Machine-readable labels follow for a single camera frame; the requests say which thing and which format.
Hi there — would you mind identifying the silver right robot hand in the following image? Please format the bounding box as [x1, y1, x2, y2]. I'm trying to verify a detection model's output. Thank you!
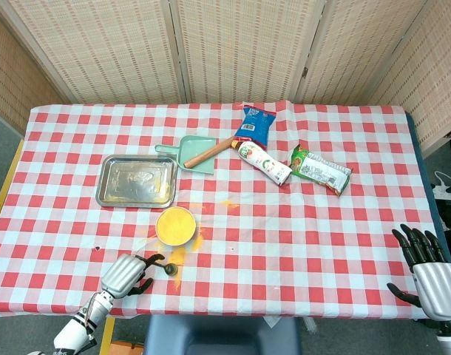
[387, 223, 451, 322]

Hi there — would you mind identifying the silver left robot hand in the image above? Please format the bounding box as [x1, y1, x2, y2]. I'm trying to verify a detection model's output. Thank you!
[101, 253, 166, 300]

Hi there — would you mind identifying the dark metal spoon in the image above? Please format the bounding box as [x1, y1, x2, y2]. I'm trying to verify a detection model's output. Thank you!
[151, 261, 180, 277]

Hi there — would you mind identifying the yellow powder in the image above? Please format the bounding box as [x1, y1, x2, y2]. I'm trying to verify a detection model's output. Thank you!
[146, 236, 206, 289]

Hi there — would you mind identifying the yellow bowl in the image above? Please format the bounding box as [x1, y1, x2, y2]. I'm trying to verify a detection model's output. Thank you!
[155, 206, 197, 247]

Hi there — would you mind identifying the small yellow food crumb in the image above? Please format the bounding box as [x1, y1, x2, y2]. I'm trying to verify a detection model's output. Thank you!
[217, 198, 240, 212]

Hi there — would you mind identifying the orange box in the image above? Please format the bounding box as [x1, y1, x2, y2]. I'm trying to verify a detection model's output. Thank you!
[109, 339, 145, 355]

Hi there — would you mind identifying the rectangular metal tray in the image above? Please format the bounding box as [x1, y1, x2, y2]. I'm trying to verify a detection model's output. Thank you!
[95, 154, 179, 210]

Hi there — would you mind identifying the blue grey chair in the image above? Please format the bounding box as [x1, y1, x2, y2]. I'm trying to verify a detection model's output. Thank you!
[143, 314, 302, 355]

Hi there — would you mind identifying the red white checkered tablecloth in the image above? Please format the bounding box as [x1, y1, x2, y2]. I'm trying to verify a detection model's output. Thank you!
[0, 99, 448, 321]

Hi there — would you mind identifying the wooden rolling pin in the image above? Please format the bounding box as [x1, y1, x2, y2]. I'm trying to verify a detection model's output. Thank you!
[183, 137, 237, 169]

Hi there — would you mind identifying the mint green dustpan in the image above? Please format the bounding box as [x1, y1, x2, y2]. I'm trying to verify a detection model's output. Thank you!
[154, 135, 220, 175]

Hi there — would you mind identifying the green snack packet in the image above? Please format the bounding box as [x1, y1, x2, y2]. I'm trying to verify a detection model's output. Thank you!
[287, 143, 354, 197]

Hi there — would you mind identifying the white drink bottle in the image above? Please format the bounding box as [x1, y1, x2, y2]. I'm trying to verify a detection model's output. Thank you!
[231, 139, 294, 187]

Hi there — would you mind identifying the blue snack bag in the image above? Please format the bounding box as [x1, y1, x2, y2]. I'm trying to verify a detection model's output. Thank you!
[234, 104, 277, 151]

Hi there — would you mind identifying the woven folding screen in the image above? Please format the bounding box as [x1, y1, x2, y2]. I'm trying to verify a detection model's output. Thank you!
[0, 0, 451, 158]

